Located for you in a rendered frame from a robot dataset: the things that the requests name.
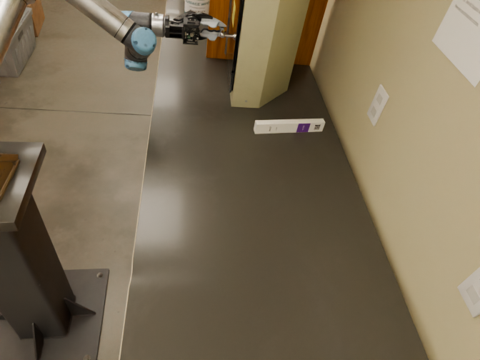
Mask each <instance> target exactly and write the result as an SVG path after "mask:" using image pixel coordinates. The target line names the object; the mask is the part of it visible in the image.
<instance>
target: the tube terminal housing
mask: <svg viewBox="0 0 480 360"><path fill-rule="evenodd" d="M309 2H310V0H244V10H243V16H242V23H241V36H240V41H239V52H238V55H237V60H236V71H235V77H234V87H233V91H231V93H230V99H231V106H233V107H246V108H260V107H262V106H263V105H264V104H267V103H268V102H270V101H271V100H273V99H275V98H276V97H278V96H279V95H281V94H282V93H284V92H285V91H287V89H288V86H289V81H290V78H291V73H292V69H293V66H294V61H295V58H296V53H297V49H298V46H299V42H300V38H301V33H302V30H303V27H304V22H305V18H306V13H307V10H308V7H309Z"/></svg>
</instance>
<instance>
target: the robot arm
mask: <svg viewBox="0 0 480 360"><path fill-rule="evenodd" d="M35 1H36V0H0V66H1V64H2V61H3V60H4V57H5V55H6V53H7V50H8V48H9V45H10V43H11V41H12V39H13V37H14V34H15V32H16V30H17V27H18V25H19V22H20V21H21V18H22V16H23V14H24V11H25V9H26V6H27V5H29V4H34V3H35ZM66 1H67V2H68V3H70V4H71V5H72V6H73V7H75V8H76V9H78V10H79V11H80V12H81V13H83V14H84V15H85V16H87V17H88V18H89V19H91V20H92V21H93V22H94V23H96V24H97V25H99V26H100V27H101V28H102V29H104V30H105V31H106V32H108V33H109V34H111V35H112V36H113V37H114V38H115V39H117V40H118V41H120V42H121V43H122V44H123V45H125V49H124V66H125V67H126V68H127V69H128V70H132V71H145V70H146V66H147V63H148V61H147V58H148V57H149V55H150V54H151V53H152V52H153V51H154V49H155V47H156V43H157V40H156V38H157V37H164V36H165V37H166V38H172V39H183V44H192V43H187V42H188V39H191V40H192V41H190V42H195V43H194V44H193V45H198V42H197V41H195V40H204V39H207V38H208V39H209V40H210V41H215V40H216V38H217V37H218V36H219V33H220V30H215V29H213V30H209V29H206V28H203V29H202V30H201V31H200V29H199V25H200V24H203V25H204V26H210V27H211V28H216V27H217V26H220V27H226V24H224V23H223V22H222V21H219V20H218V19H216V18H214V17H212V16H210V15H208V14H205V13H202V12H197V13H196V12H194V11H190V10H189V11H188V12H186V13H184V14H182V15H180V16H178V17H176V18H174V20H173V21H169V15H165V16H164V15H163V14H158V13H157V12H155V14H154V13H147V12H139V11H120V10H119V9H117V8H116V7H115V6H114V5H113V4H111V3H110V2H109V1H107V0H66Z"/></svg>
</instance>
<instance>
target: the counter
mask: <svg viewBox="0 0 480 360"><path fill-rule="evenodd" d="M195 41H197V42H198V45H193V44H183V39H172V38H166V37H165V36H164V37H162V38H161V46H160V52H159V62H158V68H157V73H156V83H155V89H154V100H153V105H152V111H151V121H150V127H149V137H148V143H147V149H146V159H145V164H144V175H143V181H142V186H141V196H140V202H139V212H138V218H137V224H136V234H135V239H134V250H133V256H132V264H131V278H130V282H129V287H128V293H127V299H126V309H125V314H124V325H123V331H122V336H121V346H120V352H119V360H429V359H428V356H427V355H426V352H425V349H424V346H423V344H422V342H421V339H420V337H419V334H418V332H417V330H416V327H415V325H414V322H413V319H412V317H411V314H410V313H409V310H408V307H407V305H406V302H405V300H404V297H403V295H402V292H401V290H400V288H399V285H398V283H397V280H396V277H395V276H394V273H393V270H392V268H391V265H390V263H389V260H388V258H387V256H386V253H385V251H384V248H383V246H382V243H381V240H380V238H379V235H378V234H377V231H376V228H375V226H374V223H373V221H372V219H371V216H370V213H369V211H368V209H367V207H366V204H365V201H364V198H363V196H362V194H361V191H360V189H359V186H358V184H357V182H356V179H355V177H354V174H353V171H352V170H351V167H350V164H349V161H348V159H347V157H346V154H345V152H344V149H343V147H342V145H341V142H340V140H339V137H338V134H337V132H336V129H335V128H334V125H333V122H332V120H331V117H330V115H329V112H328V110H327V107H326V104H325V103H324V100H323V98H322V95H321V92H320V91H319V88H318V85H317V83H316V80H315V78H314V75H313V73H312V71H311V68H310V66H309V65H300V64H294V66H293V69H292V73H291V78H290V81H289V86H288V89H287V91H285V92H284V93H282V94H281V95H279V96H278V97H276V98H275V99H273V100H271V101H270V102H268V103H267V104H264V105H263V106H262V107H260V108H246V107H233V106H231V99H230V93H229V88H228V79H227V71H226V59H215V58H207V57H206V45H207V39H204V40H195ZM279 119H324V121H325V125H324V128H323V131H315V132H295V133H275V134H255V133H254V124H255V120H279Z"/></svg>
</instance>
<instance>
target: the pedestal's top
mask: <svg viewBox="0 0 480 360"><path fill-rule="evenodd" d="M0 154H18V157H19V158H18V159H19V160H20V163H19V165H18V167H17V169H16V171H15V173H14V175H13V177H12V179H11V181H10V183H9V185H8V187H7V189H6V191H5V194H4V196H3V198H2V200H1V202H0V231H18V230H19V228H20V226H21V222H22V219H23V217H24V214H25V211H26V208H27V205H28V203H29V199H30V197H31V194H32V191H33V189H34V185H35V183H36V180H37V177H38V175H39V171H40V169H41V165H42V163H43V160H44V157H45V155H46V148H45V146H44V143H43V142H15V141H0Z"/></svg>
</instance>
